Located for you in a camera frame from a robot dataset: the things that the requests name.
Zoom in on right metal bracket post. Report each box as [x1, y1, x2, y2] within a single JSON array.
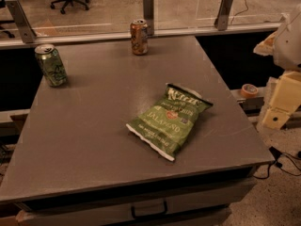
[[214, 0, 233, 31]]

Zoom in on black floor cable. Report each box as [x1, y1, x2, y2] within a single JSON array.
[[253, 146, 301, 180]]

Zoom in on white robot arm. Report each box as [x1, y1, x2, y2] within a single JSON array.
[[253, 4, 301, 129]]

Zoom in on green soda can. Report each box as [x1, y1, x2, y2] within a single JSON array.
[[35, 44, 67, 87]]

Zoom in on grey table drawer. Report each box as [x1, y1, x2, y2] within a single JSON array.
[[16, 177, 256, 226]]

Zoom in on orange tape roll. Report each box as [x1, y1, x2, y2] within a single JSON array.
[[241, 84, 258, 98]]

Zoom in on green jalapeno chip bag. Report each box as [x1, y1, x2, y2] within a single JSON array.
[[126, 83, 213, 162]]

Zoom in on orange soda can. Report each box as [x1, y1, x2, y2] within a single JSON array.
[[130, 19, 149, 56]]

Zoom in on metal bracket post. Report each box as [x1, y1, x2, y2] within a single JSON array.
[[143, 0, 154, 36], [214, 0, 233, 31], [6, 0, 36, 43]]

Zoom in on black drawer handle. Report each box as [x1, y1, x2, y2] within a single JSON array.
[[131, 201, 168, 220]]

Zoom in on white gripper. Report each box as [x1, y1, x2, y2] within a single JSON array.
[[253, 32, 301, 129]]

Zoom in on left metal bracket post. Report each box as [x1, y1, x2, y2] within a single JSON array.
[[6, 0, 36, 43]]

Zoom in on middle metal bracket post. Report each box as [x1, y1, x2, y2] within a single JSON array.
[[143, 0, 154, 36]]

